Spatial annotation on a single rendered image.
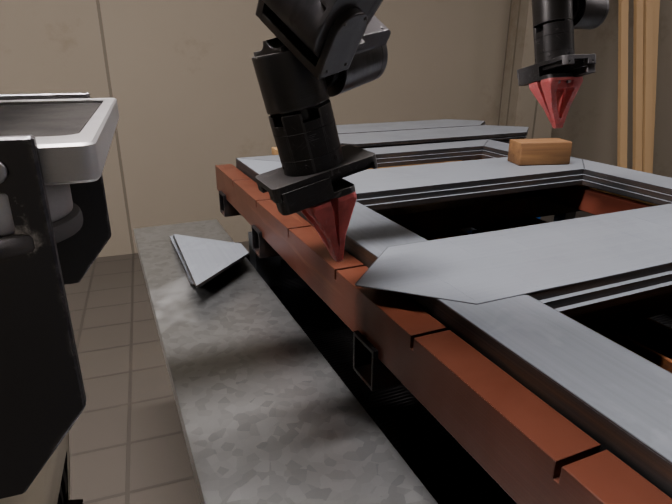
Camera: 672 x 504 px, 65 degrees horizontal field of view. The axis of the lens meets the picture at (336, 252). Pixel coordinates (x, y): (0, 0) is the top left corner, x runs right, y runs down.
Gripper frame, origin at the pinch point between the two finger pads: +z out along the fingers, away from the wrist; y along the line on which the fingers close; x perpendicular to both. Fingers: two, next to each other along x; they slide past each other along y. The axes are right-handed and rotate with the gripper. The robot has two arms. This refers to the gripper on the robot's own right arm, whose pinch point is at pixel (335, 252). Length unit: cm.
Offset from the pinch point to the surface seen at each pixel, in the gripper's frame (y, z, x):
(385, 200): -22.5, 11.3, -36.0
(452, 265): -13.6, 7.8, -1.4
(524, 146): -61, 15, -45
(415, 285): -7.0, 6.2, 1.9
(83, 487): 59, 76, -82
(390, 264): -7.4, 6.2, -4.4
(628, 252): -35.6, 13.3, 3.1
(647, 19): -293, 30, -207
